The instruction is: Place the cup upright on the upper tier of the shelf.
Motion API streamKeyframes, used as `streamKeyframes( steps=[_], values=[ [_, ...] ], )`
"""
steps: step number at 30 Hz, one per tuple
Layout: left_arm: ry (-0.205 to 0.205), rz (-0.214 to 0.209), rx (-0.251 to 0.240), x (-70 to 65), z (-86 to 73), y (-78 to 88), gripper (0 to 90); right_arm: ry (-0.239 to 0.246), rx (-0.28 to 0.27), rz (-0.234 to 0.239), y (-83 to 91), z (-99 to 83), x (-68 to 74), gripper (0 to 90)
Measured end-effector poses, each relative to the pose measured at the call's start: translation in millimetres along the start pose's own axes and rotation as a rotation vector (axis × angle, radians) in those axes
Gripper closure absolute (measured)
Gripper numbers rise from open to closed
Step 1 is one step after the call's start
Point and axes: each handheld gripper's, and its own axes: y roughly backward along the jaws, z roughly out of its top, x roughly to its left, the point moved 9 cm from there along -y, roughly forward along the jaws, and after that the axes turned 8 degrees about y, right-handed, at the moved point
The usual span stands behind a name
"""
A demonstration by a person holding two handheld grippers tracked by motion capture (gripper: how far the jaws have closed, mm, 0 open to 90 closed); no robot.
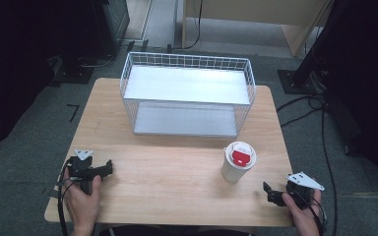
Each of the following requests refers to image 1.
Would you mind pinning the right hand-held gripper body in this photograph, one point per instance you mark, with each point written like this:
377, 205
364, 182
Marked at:
300, 187

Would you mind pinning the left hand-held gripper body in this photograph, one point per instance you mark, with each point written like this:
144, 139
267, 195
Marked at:
78, 167

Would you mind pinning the white cup with red lid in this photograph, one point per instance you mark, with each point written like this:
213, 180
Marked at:
234, 167

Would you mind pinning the person's right hand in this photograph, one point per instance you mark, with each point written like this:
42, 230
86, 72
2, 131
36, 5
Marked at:
303, 218

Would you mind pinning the person's left hand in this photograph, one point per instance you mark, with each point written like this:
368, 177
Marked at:
82, 205

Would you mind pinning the black stand base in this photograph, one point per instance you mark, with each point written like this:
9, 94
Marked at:
74, 73

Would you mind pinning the person's dark lap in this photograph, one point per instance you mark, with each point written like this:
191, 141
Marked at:
177, 231

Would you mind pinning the black metal stand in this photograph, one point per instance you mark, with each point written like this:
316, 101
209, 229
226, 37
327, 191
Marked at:
311, 55

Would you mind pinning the black cabinet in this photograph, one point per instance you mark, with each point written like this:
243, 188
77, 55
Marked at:
111, 26

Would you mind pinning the light wooden furniture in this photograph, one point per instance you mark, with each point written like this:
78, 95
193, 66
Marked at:
259, 8

